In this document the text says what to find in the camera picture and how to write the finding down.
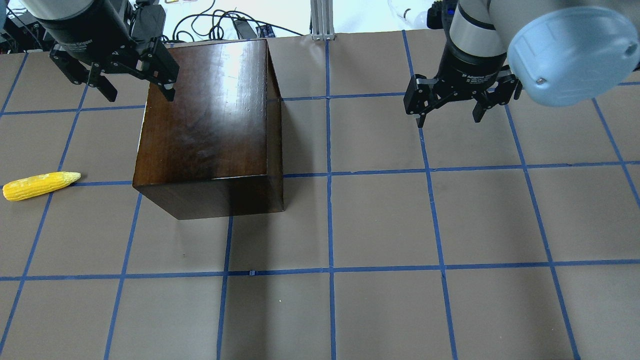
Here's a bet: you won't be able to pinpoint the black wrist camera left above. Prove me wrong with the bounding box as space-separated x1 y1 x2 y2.
130 0 166 43

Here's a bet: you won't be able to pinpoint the dark wooden drawer cabinet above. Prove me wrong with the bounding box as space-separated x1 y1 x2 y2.
132 39 285 220

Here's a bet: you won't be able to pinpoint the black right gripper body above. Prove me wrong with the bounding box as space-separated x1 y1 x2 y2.
403 47 523 116

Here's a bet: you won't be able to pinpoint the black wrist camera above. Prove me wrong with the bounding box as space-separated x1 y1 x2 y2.
130 0 166 43
426 0 458 30

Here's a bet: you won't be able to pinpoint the white light bulb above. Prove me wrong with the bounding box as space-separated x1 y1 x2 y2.
387 0 432 30

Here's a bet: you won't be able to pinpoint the yellow corn cob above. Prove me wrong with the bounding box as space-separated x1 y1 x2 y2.
2 171 82 202

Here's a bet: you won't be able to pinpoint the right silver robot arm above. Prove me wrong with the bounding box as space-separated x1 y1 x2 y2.
403 0 639 128

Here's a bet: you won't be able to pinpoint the aluminium frame post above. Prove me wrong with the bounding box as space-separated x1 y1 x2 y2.
310 0 336 41

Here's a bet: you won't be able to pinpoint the black cables on desk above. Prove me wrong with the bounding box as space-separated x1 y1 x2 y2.
172 9 303 43

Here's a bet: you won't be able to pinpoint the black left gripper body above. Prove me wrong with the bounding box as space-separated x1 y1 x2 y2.
38 0 179 87

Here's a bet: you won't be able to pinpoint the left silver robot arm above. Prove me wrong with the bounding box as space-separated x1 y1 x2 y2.
23 0 179 102

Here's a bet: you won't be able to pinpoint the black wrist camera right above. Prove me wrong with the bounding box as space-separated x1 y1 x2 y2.
426 0 458 30

